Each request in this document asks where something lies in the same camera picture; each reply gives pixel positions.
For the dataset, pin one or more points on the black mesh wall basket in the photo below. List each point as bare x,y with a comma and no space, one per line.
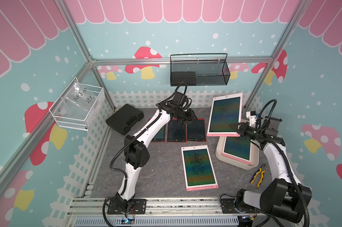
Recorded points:
211,68

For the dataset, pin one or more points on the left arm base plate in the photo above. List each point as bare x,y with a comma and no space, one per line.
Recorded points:
121,206

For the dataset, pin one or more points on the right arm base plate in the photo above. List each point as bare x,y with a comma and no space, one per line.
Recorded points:
229,206

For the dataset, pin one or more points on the black box in basket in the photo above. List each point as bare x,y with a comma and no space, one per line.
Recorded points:
179,77

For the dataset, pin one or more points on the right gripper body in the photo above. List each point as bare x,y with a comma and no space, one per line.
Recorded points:
251,132

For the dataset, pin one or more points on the white wire wall basket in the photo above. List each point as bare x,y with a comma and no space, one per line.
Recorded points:
71,123

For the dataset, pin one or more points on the yellow handled pliers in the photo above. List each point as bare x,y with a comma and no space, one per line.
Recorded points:
260,172

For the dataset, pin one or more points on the pink frame writing tablet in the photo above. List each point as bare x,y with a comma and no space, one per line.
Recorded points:
198,168

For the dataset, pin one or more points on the clear plastic bag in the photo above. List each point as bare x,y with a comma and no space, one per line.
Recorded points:
77,102

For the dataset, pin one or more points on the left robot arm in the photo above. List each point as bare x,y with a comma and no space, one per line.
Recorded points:
134,155

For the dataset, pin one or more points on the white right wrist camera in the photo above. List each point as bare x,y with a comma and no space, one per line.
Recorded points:
252,118

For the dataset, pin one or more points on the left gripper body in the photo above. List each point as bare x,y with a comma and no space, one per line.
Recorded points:
184,116

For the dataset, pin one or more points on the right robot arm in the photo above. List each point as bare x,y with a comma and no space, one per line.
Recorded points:
285,197

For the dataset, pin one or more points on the black plastic tool case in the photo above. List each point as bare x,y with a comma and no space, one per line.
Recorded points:
124,119

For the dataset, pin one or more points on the red frame writing tablet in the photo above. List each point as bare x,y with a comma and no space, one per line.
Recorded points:
160,135

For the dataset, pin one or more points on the white plastic storage box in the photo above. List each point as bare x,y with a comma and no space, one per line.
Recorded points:
254,156

